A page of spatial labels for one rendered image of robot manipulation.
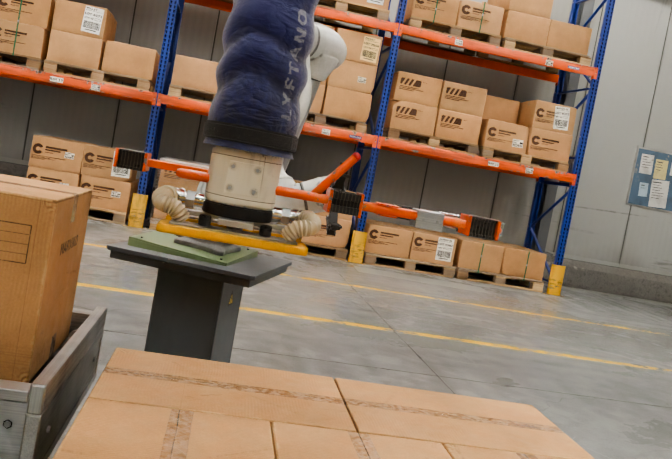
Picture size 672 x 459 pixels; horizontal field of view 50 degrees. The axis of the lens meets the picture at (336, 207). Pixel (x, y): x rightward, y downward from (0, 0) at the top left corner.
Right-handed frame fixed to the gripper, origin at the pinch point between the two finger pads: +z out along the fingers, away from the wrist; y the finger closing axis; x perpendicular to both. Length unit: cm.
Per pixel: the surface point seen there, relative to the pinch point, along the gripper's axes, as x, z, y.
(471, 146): -250, -711, -61
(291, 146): 16.6, 20.2, -11.6
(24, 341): 65, 33, 39
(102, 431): 44, 51, 49
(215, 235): 30.1, 29.1, 10.9
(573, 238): -478, -855, 38
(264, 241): 19.2, 28.9, 10.4
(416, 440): -23, 34, 49
